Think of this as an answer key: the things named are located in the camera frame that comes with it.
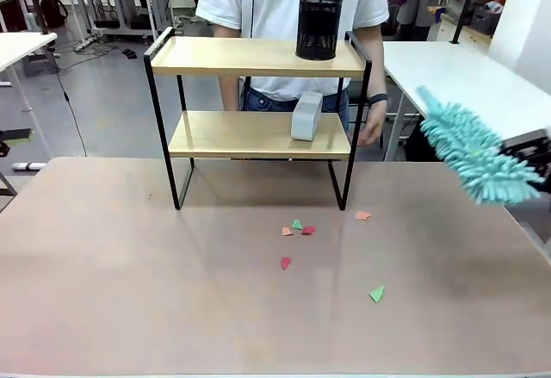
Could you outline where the large white side table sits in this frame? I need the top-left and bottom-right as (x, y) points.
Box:
(381, 40), (551, 162)

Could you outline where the teal chenille duster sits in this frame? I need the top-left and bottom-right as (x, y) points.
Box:
(415, 84), (547, 207)

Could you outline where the two-tier wood shelf black frame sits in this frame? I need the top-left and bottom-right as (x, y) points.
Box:
(143, 26), (374, 212)

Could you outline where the person in white t-shirt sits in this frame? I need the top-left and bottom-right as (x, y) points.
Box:
(195, 0), (391, 115)

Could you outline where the black backpack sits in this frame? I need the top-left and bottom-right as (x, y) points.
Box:
(40, 0), (69, 29)

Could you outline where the person's left forearm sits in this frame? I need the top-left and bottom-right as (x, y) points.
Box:
(356, 22), (387, 97)

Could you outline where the small white side table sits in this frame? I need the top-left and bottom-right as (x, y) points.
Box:
(0, 31), (59, 115)

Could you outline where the person's right forearm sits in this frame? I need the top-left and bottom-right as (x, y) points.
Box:
(213, 22), (241, 111)

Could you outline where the person's left hand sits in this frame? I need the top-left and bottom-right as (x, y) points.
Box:
(357, 102), (387, 147)

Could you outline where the white floor power strip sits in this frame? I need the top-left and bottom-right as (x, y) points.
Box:
(72, 35), (98, 54)

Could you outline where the grey plastic crate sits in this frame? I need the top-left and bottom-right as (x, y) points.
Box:
(468, 5), (503, 35)

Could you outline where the thin black hanging cable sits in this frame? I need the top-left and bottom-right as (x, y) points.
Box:
(51, 53), (87, 158)

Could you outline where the black mesh pen holder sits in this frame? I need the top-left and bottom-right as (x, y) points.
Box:
(294, 0), (344, 62)

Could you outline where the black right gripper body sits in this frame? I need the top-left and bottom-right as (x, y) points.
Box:
(501, 143), (551, 192)

